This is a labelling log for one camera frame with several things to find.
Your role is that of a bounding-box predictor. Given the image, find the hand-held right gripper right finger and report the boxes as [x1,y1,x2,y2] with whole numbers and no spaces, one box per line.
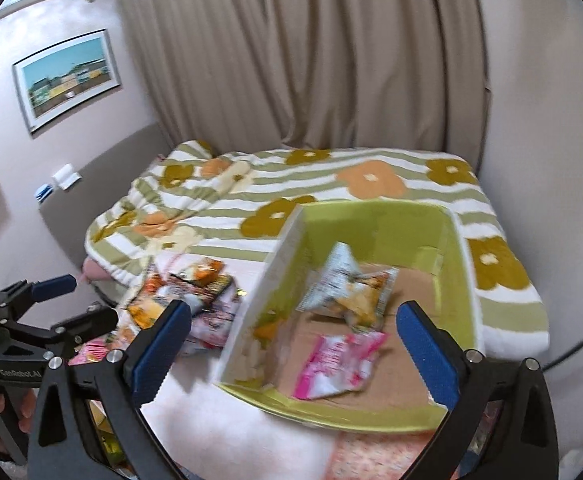
[395,301,560,480]

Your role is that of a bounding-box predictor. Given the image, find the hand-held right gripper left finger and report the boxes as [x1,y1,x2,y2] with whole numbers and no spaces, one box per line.
[26,299,194,480]

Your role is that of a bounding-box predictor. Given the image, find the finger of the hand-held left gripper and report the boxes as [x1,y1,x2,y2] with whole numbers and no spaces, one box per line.
[0,275,78,322]
[1,305,120,362]

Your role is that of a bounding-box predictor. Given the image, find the yellow orange snack packet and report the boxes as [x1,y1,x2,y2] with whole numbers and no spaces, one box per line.
[125,272,173,332]

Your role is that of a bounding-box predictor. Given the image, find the pink white snack packet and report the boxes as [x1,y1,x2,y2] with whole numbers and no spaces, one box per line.
[181,290,246,357]

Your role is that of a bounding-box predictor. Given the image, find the yellow chip packet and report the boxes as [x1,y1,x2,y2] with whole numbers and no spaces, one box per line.
[329,267,401,332]

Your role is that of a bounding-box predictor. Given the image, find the red black snack packet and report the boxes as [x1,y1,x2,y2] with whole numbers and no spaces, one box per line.
[191,275,237,312]

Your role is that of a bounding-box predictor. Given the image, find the orange brown snack packet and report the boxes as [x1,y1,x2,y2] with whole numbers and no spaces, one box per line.
[168,257,229,288]

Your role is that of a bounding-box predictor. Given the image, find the orange white snack packet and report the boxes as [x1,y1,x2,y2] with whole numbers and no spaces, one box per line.
[296,241,367,313]

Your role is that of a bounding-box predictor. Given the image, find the green cardboard box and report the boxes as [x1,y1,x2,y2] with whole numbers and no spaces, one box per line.
[214,200,482,433]

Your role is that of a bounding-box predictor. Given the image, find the pink patterned snack packet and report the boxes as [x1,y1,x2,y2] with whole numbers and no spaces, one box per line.
[67,339,118,367]

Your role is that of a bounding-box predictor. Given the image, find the pink pillow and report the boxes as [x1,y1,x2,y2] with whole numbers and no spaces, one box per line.
[82,257,133,292]

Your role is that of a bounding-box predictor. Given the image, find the pale pink towel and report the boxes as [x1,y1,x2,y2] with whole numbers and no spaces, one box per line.
[134,255,352,480]

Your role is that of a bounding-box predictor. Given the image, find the green yellow snack packet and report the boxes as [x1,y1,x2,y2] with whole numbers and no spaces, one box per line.
[88,400,134,476]

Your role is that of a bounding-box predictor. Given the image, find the grey padded headboard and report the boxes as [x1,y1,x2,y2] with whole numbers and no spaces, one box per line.
[38,122,173,272]

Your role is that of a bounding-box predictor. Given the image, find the pink floral sheet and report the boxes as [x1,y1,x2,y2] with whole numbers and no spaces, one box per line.
[321,427,452,480]

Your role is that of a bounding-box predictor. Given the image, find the flowered striped blanket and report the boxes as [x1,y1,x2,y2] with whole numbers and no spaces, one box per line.
[84,140,545,361]

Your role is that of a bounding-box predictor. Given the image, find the beige curtain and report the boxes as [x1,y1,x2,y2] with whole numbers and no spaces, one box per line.
[116,0,490,171]

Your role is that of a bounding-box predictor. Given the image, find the white wall switch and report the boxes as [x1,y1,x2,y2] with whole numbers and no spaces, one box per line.
[51,164,81,191]

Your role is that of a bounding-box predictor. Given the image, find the dark cable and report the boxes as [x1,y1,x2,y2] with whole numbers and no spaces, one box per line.
[541,305,583,376]

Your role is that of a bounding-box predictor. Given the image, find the framed wall picture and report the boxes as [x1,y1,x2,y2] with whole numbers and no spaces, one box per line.
[12,29,122,135]

